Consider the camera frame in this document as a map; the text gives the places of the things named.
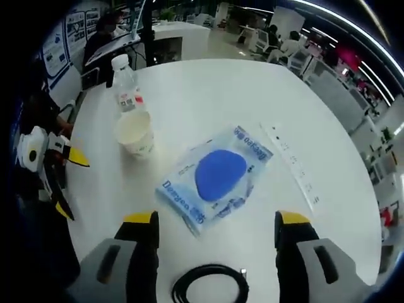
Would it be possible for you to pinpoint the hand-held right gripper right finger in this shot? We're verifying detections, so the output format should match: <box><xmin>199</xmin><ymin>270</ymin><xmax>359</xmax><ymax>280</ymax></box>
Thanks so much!
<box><xmin>273</xmin><ymin>210</ymin><xmax>365</xmax><ymax>303</ymax></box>

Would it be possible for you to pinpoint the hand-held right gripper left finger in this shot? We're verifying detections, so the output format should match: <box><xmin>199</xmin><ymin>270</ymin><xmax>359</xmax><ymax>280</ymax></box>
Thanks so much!
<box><xmin>77</xmin><ymin>210</ymin><xmax>161</xmax><ymax>303</ymax></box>

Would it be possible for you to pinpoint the black cable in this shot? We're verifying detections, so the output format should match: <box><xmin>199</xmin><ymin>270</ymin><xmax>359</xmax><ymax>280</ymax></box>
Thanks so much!
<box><xmin>172</xmin><ymin>264</ymin><xmax>250</xmax><ymax>303</ymax></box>

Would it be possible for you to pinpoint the white paper cup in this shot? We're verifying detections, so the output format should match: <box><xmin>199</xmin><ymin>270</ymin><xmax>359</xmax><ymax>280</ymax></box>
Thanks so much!
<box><xmin>113</xmin><ymin>110</ymin><xmax>155</xmax><ymax>158</ymax></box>

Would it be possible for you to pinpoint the clear plastic water bottle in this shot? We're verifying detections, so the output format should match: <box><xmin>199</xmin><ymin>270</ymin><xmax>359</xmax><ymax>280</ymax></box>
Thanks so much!
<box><xmin>110</xmin><ymin>53</ymin><xmax>149</xmax><ymax>122</ymax></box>

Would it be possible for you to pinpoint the packet with blue sponge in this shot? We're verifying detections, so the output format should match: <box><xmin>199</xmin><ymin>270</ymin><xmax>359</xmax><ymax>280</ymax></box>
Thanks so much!
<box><xmin>154</xmin><ymin>125</ymin><xmax>274</xmax><ymax>237</ymax></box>

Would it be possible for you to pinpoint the white laptop desk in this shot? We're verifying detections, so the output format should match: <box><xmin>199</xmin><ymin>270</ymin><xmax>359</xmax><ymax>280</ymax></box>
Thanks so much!
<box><xmin>85</xmin><ymin>33</ymin><xmax>141</xmax><ymax>64</ymax></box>

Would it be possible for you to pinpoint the white counter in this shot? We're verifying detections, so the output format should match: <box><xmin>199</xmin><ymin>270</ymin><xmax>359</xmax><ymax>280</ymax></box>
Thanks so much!
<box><xmin>153</xmin><ymin>20</ymin><xmax>211</xmax><ymax>67</ymax></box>

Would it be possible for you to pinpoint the white table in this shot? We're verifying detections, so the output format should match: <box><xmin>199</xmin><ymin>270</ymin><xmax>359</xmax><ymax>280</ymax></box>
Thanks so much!
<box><xmin>64</xmin><ymin>58</ymin><xmax>384</xmax><ymax>303</ymax></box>

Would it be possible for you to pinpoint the long curved ceiling light strip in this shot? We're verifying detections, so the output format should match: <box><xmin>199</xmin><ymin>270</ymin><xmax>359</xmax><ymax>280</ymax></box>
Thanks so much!
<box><xmin>359</xmin><ymin>59</ymin><xmax>395</xmax><ymax>104</ymax></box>
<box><xmin>293</xmin><ymin>0</ymin><xmax>391</xmax><ymax>45</ymax></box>

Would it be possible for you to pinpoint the blue and white wall poster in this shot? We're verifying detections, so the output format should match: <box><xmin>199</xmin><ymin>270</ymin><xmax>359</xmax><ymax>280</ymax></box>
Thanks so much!
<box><xmin>42</xmin><ymin>9</ymin><xmax>102</xmax><ymax>89</ymax></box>

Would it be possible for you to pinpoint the pink wall screen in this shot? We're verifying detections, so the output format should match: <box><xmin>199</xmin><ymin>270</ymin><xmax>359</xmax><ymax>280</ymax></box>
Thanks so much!
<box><xmin>336</xmin><ymin>47</ymin><xmax>360</xmax><ymax>69</ymax></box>

